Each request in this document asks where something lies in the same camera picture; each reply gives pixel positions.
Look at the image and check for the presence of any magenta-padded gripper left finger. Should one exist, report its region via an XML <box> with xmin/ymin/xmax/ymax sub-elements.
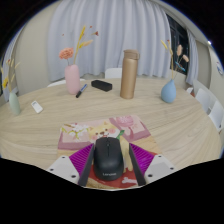
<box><xmin>46</xmin><ymin>143</ymin><xmax>96</xmax><ymax>186</ymax></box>

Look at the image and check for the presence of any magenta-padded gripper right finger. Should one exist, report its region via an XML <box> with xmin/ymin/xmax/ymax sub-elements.
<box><xmin>128</xmin><ymin>143</ymin><xmax>177</xmax><ymax>186</ymax></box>

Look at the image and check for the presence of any black computer mouse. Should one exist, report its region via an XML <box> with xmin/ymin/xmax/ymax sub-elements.
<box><xmin>92</xmin><ymin>136</ymin><xmax>125</xmax><ymax>182</ymax></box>

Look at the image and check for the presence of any white remote control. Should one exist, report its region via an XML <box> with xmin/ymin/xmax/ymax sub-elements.
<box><xmin>30</xmin><ymin>100</ymin><xmax>44</xmax><ymax>114</ymax></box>

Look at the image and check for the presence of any blue vase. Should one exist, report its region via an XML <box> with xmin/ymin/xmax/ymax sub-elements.
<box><xmin>160</xmin><ymin>78</ymin><xmax>177</xmax><ymax>104</ymax></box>

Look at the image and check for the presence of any black marker pen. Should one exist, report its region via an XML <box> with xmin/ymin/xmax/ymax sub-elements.
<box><xmin>75</xmin><ymin>83</ymin><xmax>89</xmax><ymax>99</ymax></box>

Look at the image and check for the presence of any pale green vase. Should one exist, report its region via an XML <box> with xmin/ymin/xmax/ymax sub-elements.
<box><xmin>8</xmin><ymin>91</ymin><xmax>22</xmax><ymax>117</ymax></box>

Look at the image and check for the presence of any pink vase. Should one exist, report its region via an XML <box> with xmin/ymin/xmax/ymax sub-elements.
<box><xmin>64</xmin><ymin>64</ymin><xmax>81</xmax><ymax>96</ymax></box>

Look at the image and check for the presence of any black rectangular eraser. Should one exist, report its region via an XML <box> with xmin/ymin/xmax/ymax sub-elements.
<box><xmin>90</xmin><ymin>79</ymin><xmax>113</xmax><ymax>93</ymax></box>

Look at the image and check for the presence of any gold insulated bottle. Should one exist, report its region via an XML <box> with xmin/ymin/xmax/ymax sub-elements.
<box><xmin>119</xmin><ymin>49</ymin><xmax>141</xmax><ymax>100</ymax></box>

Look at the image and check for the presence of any yellow dried flower bunch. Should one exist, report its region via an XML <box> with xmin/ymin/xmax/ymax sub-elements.
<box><xmin>0</xmin><ymin>58</ymin><xmax>21</xmax><ymax>94</ymax></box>

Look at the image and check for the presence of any beige dried flower bunch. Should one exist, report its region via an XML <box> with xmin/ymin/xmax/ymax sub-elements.
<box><xmin>160</xmin><ymin>39</ymin><xmax>190</xmax><ymax>81</ymax></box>

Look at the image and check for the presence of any dark-framed window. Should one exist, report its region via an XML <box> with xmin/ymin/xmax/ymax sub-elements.
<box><xmin>165</xmin><ymin>13</ymin><xmax>191</xmax><ymax>75</ymax></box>

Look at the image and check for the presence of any wide grey-white curtain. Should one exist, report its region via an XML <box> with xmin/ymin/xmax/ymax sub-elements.
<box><xmin>46</xmin><ymin>0</ymin><xmax>173</xmax><ymax>83</ymax></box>

